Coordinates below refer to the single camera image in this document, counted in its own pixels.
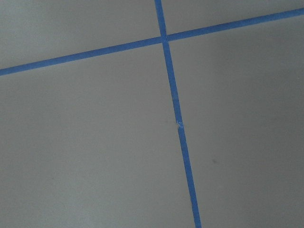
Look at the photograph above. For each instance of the crossing blue tape strip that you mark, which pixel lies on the crossing blue tape strip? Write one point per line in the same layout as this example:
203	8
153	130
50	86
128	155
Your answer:
153	41

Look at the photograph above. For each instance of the long blue tape strip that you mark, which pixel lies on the long blue tape strip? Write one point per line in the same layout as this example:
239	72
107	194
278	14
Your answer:
177	113

